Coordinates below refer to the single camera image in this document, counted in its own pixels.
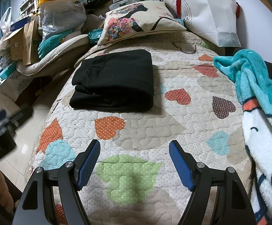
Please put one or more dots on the brown paper bag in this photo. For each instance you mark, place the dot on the brown paper bag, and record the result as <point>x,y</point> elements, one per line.
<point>29,42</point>

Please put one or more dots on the heart print quilt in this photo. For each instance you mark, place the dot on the heart print quilt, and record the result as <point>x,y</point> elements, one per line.
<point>150,126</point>

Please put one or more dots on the teal cloth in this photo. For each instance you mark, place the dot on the teal cloth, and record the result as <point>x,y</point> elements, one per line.
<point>49,44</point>

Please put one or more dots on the person's left forearm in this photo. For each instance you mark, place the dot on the person's left forearm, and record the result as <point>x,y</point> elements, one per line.
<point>3,189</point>

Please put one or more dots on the cardboard box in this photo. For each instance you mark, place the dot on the cardboard box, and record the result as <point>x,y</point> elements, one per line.
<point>15,43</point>

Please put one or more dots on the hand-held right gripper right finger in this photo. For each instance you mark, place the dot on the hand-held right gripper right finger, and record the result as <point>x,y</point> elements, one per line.
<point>180,164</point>

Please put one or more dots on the teal printed fleece blanket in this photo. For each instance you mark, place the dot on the teal printed fleece blanket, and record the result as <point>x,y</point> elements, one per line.
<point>262,126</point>

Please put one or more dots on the white plastic bag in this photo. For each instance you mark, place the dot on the white plastic bag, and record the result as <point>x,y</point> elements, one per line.
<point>4,22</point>

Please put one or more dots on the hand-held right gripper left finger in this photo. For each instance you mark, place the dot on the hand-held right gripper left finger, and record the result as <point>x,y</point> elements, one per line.
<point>89,164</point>

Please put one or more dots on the patterned cloth cover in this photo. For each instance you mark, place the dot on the patterned cloth cover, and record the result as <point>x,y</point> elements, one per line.
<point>16,86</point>

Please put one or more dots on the clear plastic bag of bedding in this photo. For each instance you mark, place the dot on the clear plastic bag of bedding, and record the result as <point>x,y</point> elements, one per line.
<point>61,16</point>

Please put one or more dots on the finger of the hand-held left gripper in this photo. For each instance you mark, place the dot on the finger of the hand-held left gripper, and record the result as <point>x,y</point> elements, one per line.
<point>21,118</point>

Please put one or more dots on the teal packet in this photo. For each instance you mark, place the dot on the teal packet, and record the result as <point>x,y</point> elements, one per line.
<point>95,36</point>

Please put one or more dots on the floral printed pillow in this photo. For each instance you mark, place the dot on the floral printed pillow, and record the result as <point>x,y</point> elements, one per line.
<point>145,25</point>

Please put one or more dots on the black pants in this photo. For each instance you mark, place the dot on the black pants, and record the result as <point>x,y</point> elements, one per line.
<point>117,79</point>

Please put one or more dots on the beige folded cushion pad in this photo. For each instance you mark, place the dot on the beige folded cushion pad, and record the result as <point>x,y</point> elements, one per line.
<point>56,57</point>

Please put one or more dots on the white paper bag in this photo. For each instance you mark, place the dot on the white paper bag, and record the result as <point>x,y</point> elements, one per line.
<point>215,16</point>

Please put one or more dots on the white shelf with small things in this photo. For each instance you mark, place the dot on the white shelf with small things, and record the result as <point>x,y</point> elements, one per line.
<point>28,4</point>

